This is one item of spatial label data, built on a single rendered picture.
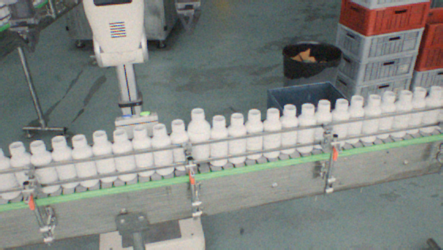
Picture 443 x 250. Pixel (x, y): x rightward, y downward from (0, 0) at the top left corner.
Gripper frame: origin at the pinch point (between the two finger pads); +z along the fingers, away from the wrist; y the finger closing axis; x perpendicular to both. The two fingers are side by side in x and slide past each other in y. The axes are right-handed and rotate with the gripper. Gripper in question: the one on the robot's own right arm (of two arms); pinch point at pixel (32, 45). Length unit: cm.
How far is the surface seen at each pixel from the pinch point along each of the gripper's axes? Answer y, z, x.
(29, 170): 20.8, 28.4, -4.8
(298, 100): -37, 52, 101
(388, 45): -159, 82, 233
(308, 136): 19, 32, 79
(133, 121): 2.2, 28.0, 24.7
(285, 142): 17, 34, 72
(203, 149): 18, 32, 45
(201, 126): 18, 24, 45
